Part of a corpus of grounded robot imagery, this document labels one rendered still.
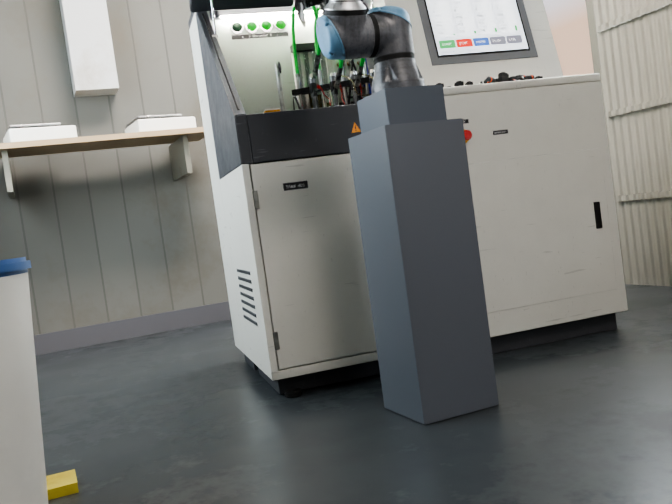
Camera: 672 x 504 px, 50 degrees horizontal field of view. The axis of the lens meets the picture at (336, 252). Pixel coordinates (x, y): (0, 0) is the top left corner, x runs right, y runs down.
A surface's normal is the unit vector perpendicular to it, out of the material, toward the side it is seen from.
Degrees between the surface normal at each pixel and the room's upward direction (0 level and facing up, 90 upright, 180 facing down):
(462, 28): 76
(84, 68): 90
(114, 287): 90
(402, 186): 90
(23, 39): 90
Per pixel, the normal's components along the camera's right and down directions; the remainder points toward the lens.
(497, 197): 0.28, 0.01
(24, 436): 0.98, -0.06
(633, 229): -0.91, 0.15
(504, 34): 0.24, -0.22
